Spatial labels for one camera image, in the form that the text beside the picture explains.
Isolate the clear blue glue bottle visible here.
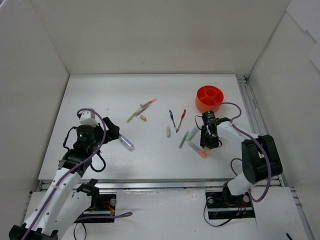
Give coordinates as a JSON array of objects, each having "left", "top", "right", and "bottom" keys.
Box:
[{"left": 118, "top": 134, "right": 135, "bottom": 152}]

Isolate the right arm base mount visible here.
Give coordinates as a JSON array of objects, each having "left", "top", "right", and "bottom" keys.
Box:
[{"left": 205, "top": 191, "right": 256, "bottom": 220}]

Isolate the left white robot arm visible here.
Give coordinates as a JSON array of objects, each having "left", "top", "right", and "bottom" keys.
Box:
[{"left": 8, "top": 117, "right": 120, "bottom": 240}]

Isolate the red gel pen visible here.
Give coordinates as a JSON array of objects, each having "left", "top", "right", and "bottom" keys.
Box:
[{"left": 176, "top": 109, "right": 186, "bottom": 133}]

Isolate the yellow beige pen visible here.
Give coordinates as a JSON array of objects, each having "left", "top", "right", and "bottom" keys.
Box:
[{"left": 126, "top": 103, "right": 151, "bottom": 123}]

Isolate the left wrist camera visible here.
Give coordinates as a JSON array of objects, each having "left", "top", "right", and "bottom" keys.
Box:
[{"left": 77, "top": 110, "right": 99, "bottom": 128}]

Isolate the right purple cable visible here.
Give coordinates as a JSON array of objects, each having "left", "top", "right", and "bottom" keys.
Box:
[{"left": 209, "top": 101, "right": 273, "bottom": 203}]

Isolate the aluminium frame rail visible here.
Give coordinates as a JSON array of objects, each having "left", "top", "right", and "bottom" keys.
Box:
[{"left": 235, "top": 74, "right": 320, "bottom": 240}]

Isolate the purple cable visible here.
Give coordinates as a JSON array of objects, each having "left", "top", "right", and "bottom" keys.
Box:
[
  {"left": 209, "top": 101, "right": 273, "bottom": 203},
  {"left": 21, "top": 107, "right": 133, "bottom": 240}
]

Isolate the orange round divided container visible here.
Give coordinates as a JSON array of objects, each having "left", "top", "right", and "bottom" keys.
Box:
[{"left": 195, "top": 85, "right": 224, "bottom": 113}]

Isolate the pink capped pen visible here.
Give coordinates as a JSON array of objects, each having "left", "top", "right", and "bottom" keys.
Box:
[{"left": 140, "top": 98, "right": 158, "bottom": 108}]

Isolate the orange highlighter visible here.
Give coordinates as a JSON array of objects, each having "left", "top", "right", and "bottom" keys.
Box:
[{"left": 188, "top": 142, "right": 207, "bottom": 159}]

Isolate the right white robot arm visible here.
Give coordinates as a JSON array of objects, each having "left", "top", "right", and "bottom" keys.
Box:
[{"left": 200, "top": 110, "right": 283, "bottom": 206}]

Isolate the white eraser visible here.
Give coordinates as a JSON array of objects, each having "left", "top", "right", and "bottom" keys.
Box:
[{"left": 166, "top": 126, "right": 171, "bottom": 138}]

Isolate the small tan eraser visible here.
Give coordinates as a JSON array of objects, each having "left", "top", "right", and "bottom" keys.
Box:
[{"left": 140, "top": 115, "right": 147, "bottom": 122}]

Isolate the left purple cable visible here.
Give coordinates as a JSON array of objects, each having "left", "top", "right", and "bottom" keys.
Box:
[{"left": 21, "top": 107, "right": 133, "bottom": 240}]

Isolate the grey green pen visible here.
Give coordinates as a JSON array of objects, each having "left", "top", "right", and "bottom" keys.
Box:
[{"left": 178, "top": 130, "right": 189, "bottom": 149}]

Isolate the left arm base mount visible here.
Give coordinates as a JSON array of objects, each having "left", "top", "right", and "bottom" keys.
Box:
[{"left": 74, "top": 193, "right": 117, "bottom": 224}]

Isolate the blue gel pen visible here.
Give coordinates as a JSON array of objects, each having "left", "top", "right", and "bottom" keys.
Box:
[{"left": 168, "top": 109, "right": 178, "bottom": 133}]

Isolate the green highlighter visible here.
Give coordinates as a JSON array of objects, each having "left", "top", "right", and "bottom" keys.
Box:
[{"left": 185, "top": 126, "right": 199, "bottom": 142}]

